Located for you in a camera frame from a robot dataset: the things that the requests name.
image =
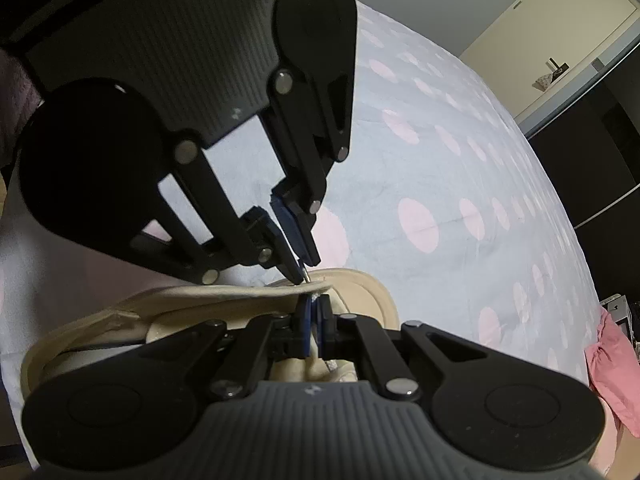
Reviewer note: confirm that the purple fuzzy garment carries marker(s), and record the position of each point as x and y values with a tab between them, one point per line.
18	100

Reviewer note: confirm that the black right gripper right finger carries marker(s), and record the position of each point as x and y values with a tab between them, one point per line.
363	342

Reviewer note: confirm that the dark pink pillow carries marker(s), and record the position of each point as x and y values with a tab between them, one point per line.
613	370

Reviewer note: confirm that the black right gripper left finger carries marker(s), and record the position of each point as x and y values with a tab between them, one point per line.
249	353

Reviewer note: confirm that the beige canvas shoe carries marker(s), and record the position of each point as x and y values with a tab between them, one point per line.
153	315

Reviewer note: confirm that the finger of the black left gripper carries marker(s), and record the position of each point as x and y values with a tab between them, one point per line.
249	239
308	126

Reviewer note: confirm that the white bedside box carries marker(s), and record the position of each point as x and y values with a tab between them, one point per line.
617	306

